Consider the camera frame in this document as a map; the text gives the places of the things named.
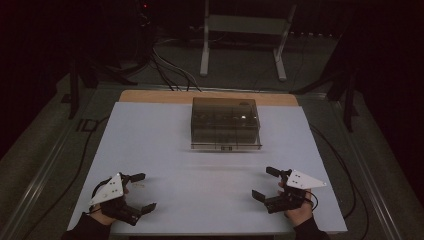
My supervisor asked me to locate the black tripod stand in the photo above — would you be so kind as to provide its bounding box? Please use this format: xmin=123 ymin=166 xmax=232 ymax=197
xmin=67 ymin=58 xmax=138 ymax=121
xmin=289 ymin=64 xmax=360 ymax=133

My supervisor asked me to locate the white floor cable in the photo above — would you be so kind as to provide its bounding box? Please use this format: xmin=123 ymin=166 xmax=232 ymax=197
xmin=152 ymin=45 xmax=202 ymax=93

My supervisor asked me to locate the aluminium floor rail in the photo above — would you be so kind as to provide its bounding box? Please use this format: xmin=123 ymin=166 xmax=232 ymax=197
xmin=328 ymin=96 xmax=406 ymax=240
xmin=0 ymin=87 xmax=101 ymax=240

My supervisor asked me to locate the person's right hand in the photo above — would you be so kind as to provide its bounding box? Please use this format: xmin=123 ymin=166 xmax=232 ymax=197
xmin=277 ymin=181 xmax=315 ymax=229

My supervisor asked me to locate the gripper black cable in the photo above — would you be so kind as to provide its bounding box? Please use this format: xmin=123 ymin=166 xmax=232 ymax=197
xmin=89 ymin=177 xmax=113 ymax=215
xmin=302 ymin=189 xmax=320 ymax=212

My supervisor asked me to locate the smoky translucent plastic lidded box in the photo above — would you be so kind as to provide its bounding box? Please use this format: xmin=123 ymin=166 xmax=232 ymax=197
xmin=190 ymin=96 xmax=263 ymax=152

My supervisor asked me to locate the person's left hand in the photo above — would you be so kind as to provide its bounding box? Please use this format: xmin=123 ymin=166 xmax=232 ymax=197
xmin=89 ymin=186 xmax=130 ymax=227

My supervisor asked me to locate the black floor cable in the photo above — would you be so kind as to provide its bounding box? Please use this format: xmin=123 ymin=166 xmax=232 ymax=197
xmin=19 ymin=115 xmax=111 ymax=240
xmin=309 ymin=123 xmax=370 ymax=240

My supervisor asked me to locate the dark device with red light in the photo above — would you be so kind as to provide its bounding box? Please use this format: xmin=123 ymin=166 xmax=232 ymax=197
xmin=135 ymin=0 xmax=155 ymax=28

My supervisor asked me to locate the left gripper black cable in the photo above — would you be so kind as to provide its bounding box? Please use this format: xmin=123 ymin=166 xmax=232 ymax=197
xmin=89 ymin=177 xmax=113 ymax=215

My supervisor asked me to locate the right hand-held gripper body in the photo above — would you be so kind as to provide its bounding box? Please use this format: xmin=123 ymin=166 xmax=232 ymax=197
xmin=264 ymin=169 xmax=328 ymax=215

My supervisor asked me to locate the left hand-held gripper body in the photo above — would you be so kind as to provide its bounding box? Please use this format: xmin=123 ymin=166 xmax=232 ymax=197
xmin=88 ymin=172 xmax=144 ymax=227

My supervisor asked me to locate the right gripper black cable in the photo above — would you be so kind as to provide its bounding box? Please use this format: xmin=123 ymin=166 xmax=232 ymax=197
xmin=302 ymin=189 xmax=320 ymax=212

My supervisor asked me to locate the white metal stand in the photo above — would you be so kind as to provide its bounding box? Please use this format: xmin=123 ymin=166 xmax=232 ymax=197
xmin=199 ymin=0 xmax=298 ymax=83

